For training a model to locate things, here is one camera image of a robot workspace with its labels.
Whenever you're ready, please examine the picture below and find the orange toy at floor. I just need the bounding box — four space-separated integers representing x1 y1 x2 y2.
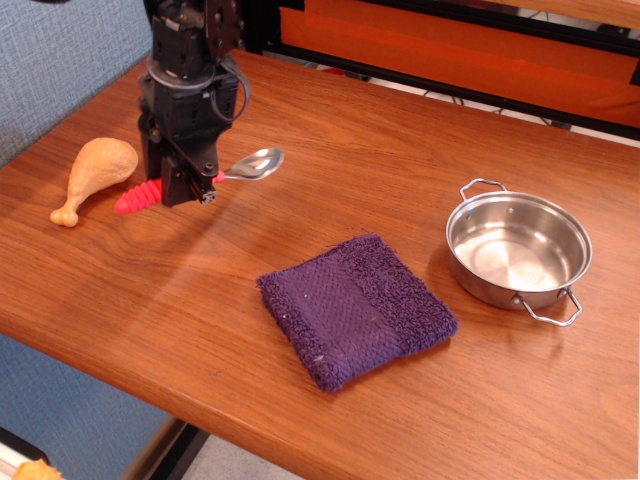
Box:
12 459 63 480

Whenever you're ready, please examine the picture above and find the steel pot with handles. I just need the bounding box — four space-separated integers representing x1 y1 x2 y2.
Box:
445 178 593 327

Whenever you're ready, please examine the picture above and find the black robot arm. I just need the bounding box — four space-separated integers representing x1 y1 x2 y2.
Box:
138 1 251 207

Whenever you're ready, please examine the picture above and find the orange panel black frame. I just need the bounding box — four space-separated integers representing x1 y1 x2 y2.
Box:
241 1 639 139

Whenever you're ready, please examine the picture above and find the red-handled metal spoon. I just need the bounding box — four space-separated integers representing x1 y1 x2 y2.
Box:
114 147 284 215

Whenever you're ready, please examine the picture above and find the purple folded towel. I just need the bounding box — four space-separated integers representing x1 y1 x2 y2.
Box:
257 233 459 392

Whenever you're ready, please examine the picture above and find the plastic chicken drumstick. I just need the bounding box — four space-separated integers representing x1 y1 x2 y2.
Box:
50 137 139 227

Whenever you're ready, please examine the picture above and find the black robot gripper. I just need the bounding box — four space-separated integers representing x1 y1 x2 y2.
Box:
138 55 250 207

